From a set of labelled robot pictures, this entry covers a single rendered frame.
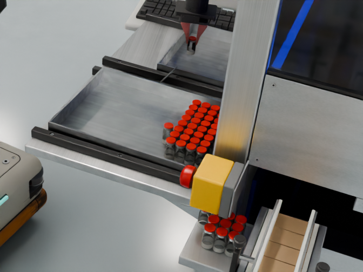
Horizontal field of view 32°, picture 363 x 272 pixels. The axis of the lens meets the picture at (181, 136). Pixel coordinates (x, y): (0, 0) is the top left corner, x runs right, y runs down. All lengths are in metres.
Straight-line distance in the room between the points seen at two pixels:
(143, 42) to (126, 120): 0.37
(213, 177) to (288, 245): 0.18
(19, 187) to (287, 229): 1.25
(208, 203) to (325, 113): 0.25
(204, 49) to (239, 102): 0.68
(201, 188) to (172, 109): 0.44
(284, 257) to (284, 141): 0.20
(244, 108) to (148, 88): 0.49
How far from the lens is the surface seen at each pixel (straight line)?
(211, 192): 1.08
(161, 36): 1.79
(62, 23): 3.73
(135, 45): 1.73
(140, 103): 1.49
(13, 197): 2.22
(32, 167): 2.27
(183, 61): 1.67
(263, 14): 0.99
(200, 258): 1.15
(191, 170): 1.11
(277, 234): 1.15
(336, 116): 1.05
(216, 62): 1.69
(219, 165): 1.10
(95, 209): 2.49
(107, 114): 1.45
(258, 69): 1.04
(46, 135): 1.36
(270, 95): 1.05
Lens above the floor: 1.72
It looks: 37 degrees down
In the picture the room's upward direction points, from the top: 7 degrees clockwise
